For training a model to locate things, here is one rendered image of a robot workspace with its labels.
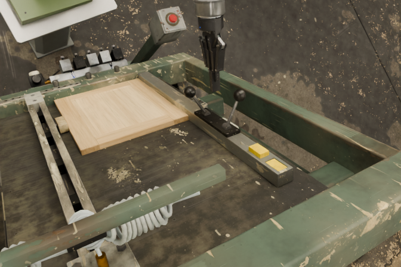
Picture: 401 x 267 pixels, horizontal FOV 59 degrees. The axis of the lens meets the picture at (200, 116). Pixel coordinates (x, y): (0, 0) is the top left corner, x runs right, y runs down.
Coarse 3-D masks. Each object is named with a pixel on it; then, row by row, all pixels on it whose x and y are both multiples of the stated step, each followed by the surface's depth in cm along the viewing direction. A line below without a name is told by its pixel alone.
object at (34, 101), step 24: (24, 96) 138; (48, 120) 116; (48, 144) 102; (48, 168) 93; (72, 168) 90; (72, 192) 87; (72, 216) 48; (96, 240) 45; (72, 264) 58; (96, 264) 57; (120, 264) 57
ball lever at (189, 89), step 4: (188, 88) 108; (192, 88) 109; (184, 92) 109; (188, 92) 108; (192, 92) 108; (188, 96) 109; (192, 96) 109; (196, 100) 112; (200, 104) 113; (200, 108) 114; (204, 112) 115; (208, 112) 115
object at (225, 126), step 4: (236, 92) 103; (240, 92) 103; (244, 92) 104; (236, 96) 103; (240, 96) 103; (244, 96) 103; (236, 100) 104; (240, 100) 104; (236, 104) 105; (232, 108) 105; (232, 112) 105; (232, 116) 106; (228, 120) 106; (224, 124) 106; (228, 124) 106; (224, 128) 106; (228, 128) 105
